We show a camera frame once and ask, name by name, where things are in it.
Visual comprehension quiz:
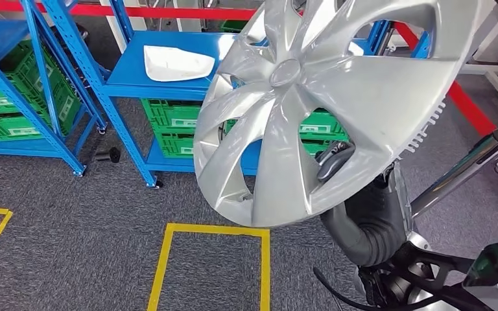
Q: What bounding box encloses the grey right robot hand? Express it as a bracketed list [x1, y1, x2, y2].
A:
[315, 141, 357, 183]

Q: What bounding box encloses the silver plastic wheel hubcap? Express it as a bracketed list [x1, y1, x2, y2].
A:
[193, 0, 484, 228]

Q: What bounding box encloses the white plastic cover part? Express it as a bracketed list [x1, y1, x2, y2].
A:
[143, 45, 217, 83]

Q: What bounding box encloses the blue metal shelf rack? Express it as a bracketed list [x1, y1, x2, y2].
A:
[0, 0, 108, 178]
[40, 0, 433, 189]

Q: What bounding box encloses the yellow floor tape square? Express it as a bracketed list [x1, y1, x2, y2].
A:
[147, 223, 271, 311]

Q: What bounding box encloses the red barrier belt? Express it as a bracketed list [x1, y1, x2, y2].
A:
[0, 0, 256, 21]
[392, 21, 498, 137]

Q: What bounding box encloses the black spool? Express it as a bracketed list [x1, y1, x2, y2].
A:
[94, 147, 122, 164]

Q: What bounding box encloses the white cabinet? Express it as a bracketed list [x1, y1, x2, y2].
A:
[99, 0, 147, 32]

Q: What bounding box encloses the black stool with chrome base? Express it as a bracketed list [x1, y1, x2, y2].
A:
[62, 22, 91, 48]

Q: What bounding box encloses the chrome stanchion post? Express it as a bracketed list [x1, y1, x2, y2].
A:
[410, 128, 498, 220]

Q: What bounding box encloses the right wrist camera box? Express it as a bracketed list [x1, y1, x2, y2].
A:
[462, 238, 498, 301]

